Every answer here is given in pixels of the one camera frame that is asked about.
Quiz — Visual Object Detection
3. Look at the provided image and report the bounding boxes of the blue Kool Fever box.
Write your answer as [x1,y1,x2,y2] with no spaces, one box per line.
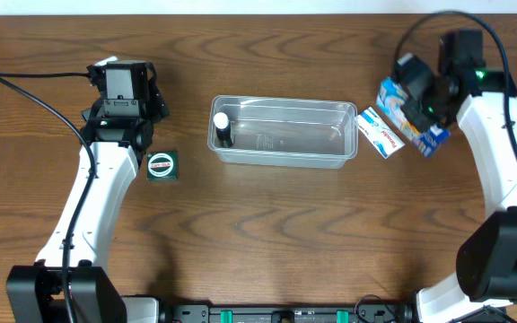
[376,77,451,158]

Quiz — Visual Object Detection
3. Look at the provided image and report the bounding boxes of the white blue Panadol box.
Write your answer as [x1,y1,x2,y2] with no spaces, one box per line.
[357,107,405,159]

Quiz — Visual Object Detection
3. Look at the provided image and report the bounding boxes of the black bottle white cap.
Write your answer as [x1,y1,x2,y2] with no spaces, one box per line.
[213,112,234,148]

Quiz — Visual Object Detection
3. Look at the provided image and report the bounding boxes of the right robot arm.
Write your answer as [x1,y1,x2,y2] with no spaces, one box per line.
[392,30,517,322]

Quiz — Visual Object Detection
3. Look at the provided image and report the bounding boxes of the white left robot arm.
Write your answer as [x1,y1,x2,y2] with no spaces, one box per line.
[5,57,171,322]

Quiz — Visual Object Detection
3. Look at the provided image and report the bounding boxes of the clear plastic container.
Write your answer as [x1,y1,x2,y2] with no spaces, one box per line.
[207,95,358,169]

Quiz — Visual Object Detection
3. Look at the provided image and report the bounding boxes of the green Zam-Buk tin box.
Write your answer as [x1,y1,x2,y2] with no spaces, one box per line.
[147,151,179,182]

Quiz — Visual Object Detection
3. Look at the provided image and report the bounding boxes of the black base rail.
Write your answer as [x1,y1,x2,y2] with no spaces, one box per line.
[123,293,517,323]

